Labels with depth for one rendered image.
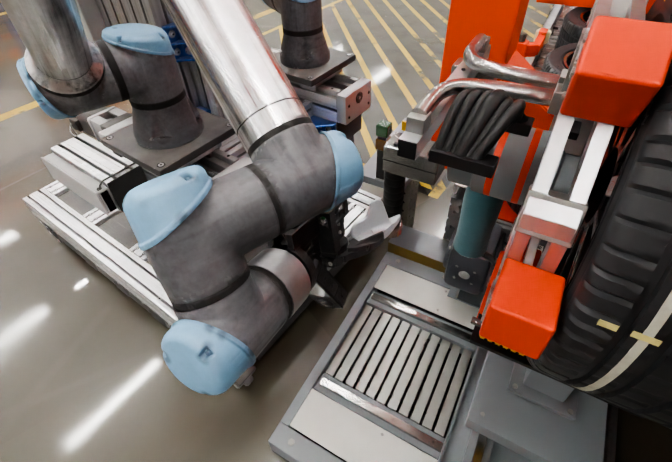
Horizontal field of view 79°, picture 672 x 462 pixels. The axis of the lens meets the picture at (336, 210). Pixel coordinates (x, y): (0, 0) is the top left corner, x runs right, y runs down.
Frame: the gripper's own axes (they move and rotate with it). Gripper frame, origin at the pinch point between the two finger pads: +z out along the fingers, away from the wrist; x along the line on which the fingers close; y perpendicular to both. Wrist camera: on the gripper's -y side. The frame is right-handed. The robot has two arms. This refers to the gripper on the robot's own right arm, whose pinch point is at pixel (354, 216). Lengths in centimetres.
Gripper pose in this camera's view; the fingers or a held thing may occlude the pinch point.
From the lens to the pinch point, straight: 63.9
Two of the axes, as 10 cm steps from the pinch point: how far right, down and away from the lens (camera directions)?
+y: -1.3, -9.1, -4.0
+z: 4.3, -4.1, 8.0
